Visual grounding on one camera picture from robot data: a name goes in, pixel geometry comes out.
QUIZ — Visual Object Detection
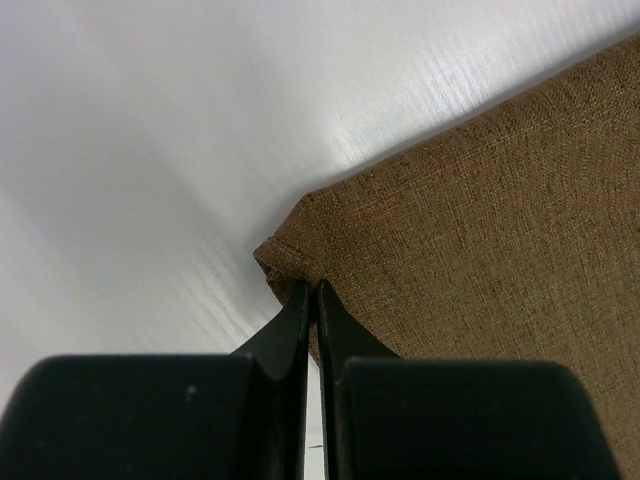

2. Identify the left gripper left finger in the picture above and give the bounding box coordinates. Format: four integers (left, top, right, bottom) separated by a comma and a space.
1, 282, 310, 479

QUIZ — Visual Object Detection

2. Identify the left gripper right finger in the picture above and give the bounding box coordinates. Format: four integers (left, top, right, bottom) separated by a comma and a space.
316, 281, 621, 479

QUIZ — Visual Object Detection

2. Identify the brown cloth napkin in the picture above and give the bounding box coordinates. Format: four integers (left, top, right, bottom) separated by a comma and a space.
254, 35, 639, 479

